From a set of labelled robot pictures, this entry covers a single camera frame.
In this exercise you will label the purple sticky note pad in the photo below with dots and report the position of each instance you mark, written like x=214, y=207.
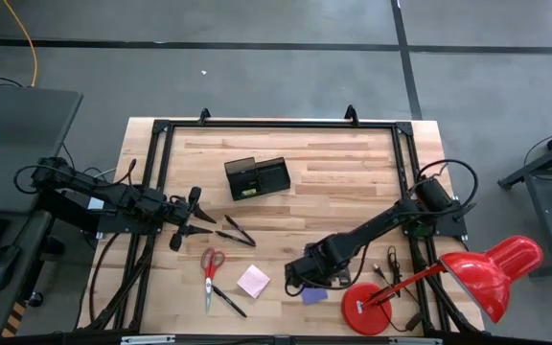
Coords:
x=315, y=297

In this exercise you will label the red desk lamp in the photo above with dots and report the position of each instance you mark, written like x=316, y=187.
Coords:
x=487, y=278

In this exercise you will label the black desk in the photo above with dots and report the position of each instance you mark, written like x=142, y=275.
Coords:
x=22, y=287

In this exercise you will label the pink sticky note pad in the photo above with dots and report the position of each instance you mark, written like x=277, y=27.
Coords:
x=253, y=281

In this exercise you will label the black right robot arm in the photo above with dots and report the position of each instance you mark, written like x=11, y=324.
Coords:
x=376, y=223

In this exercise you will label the black metal cart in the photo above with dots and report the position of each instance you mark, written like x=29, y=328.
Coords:
x=544, y=191

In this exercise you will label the yellow-green small box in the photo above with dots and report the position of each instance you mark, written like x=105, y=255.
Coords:
x=249, y=193

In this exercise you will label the black mesh desk organizer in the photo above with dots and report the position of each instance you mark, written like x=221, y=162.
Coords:
x=261, y=179

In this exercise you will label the silver aluminium bracket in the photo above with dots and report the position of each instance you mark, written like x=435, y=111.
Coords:
x=415, y=341
x=146, y=339

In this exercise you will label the black computer mouse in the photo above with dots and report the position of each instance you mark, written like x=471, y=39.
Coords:
x=3, y=268

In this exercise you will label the black click pen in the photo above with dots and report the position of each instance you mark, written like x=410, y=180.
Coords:
x=229, y=301
x=235, y=238
x=239, y=229

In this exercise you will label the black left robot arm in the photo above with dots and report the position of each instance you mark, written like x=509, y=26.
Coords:
x=113, y=194

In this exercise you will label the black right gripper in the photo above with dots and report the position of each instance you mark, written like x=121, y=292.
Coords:
x=314, y=270

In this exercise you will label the black aluminium table frame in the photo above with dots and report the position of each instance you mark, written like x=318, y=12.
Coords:
x=281, y=124

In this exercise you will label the dark grey desk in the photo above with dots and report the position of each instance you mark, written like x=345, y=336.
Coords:
x=27, y=144

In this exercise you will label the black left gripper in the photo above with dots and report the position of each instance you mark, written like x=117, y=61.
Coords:
x=177, y=213

